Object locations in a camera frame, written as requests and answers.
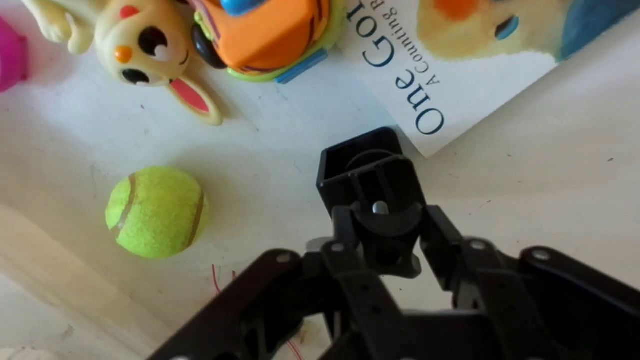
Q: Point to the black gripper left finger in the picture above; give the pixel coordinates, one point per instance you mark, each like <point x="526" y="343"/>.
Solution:
<point x="267" y="313"/>

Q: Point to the orange toy car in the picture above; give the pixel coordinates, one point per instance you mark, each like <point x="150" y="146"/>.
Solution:
<point x="267" y="33"/>

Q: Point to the green tennis ball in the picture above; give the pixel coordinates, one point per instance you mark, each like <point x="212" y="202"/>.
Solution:
<point x="157" y="212"/>

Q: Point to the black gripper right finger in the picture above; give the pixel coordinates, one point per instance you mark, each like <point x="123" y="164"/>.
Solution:
<point x="573" y="307"/>

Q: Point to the pink plastic cup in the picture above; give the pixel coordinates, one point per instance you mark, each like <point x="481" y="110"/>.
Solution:
<point x="10" y="53"/>

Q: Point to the One Gorilla picture book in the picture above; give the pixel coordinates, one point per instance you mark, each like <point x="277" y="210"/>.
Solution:
<point x="481" y="73"/>

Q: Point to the cream rabbit toy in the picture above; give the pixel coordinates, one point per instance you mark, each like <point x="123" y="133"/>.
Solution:
<point x="121" y="33"/>

